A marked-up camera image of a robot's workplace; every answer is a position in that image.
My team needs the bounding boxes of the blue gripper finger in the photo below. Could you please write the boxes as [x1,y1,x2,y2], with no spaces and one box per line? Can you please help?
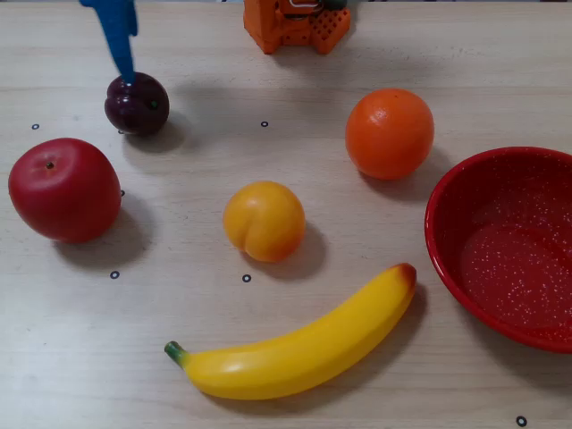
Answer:
[80,0,139,86]

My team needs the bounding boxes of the dark purple plum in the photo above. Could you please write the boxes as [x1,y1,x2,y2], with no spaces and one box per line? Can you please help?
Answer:
[104,71,171,138]

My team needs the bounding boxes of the orange robot base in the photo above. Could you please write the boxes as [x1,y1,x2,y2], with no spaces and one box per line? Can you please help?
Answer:
[243,0,352,55]

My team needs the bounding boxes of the red speckled bowl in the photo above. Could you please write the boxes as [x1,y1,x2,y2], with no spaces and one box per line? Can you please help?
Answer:
[424,146,572,354]

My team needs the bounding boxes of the red apple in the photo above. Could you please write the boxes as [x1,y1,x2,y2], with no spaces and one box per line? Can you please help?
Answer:
[7,137,122,245]

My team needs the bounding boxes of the yellow peach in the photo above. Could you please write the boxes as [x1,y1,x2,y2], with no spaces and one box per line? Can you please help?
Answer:
[222,181,307,264]

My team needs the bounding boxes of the orange fruit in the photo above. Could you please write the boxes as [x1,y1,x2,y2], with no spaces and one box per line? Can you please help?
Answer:
[345,88,435,181]

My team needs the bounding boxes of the yellow banana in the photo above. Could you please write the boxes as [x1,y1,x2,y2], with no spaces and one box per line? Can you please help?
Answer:
[164,262,418,401]

